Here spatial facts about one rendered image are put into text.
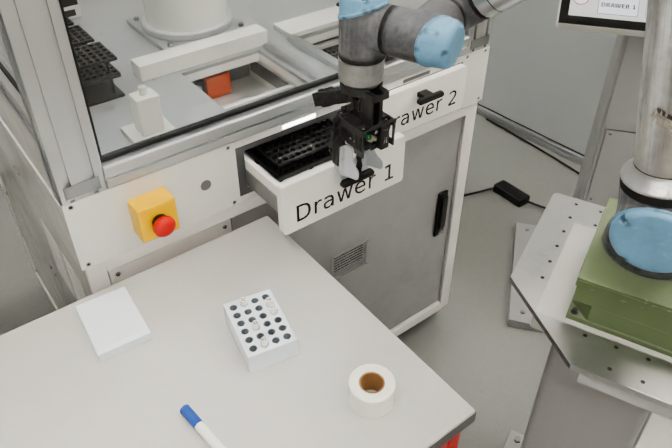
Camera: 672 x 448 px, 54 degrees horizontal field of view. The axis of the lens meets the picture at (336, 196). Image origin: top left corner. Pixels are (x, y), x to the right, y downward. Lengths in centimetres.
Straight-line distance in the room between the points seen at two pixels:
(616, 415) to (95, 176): 103
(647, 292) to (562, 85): 187
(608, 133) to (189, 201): 126
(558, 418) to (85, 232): 97
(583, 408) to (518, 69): 192
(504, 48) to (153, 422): 240
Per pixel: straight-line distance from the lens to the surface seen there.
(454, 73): 155
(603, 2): 180
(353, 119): 111
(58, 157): 112
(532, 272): 128
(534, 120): 309
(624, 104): 201
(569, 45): 288
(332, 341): 111
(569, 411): 143
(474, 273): 237
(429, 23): 98
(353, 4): 101
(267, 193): 125
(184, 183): 124
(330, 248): 160
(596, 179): 214
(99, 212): 119
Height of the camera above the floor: 161
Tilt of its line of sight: 37 degrees down
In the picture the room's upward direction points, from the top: straight up
